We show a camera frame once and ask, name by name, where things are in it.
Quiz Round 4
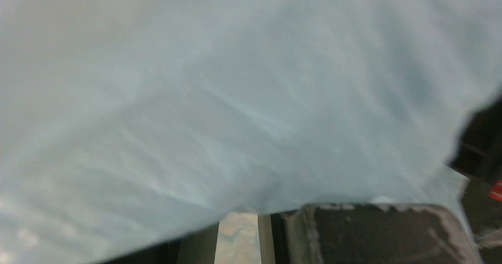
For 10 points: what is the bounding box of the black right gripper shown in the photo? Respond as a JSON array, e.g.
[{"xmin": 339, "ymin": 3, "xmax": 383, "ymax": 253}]
[{"xmin": 449, "ymin": 97, "xmax": 501, "ymax": 184}]

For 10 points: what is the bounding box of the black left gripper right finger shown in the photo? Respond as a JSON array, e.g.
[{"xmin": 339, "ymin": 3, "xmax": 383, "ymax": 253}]
[{"xmin": 271, "ymin": 204, "xmax": 482, "ymax": 263}]

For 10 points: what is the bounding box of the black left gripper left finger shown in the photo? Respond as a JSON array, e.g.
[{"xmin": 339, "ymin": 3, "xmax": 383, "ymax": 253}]
[{"xmin": 106, "ymin": 223, "xmax": 219, "ymax": 264}]

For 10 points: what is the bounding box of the light blue printed plastic bag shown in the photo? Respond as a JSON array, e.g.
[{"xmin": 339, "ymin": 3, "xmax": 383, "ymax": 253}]
[{"xmin": 1, "ymin": 0, "xmax": 501, "ymax": 263}]

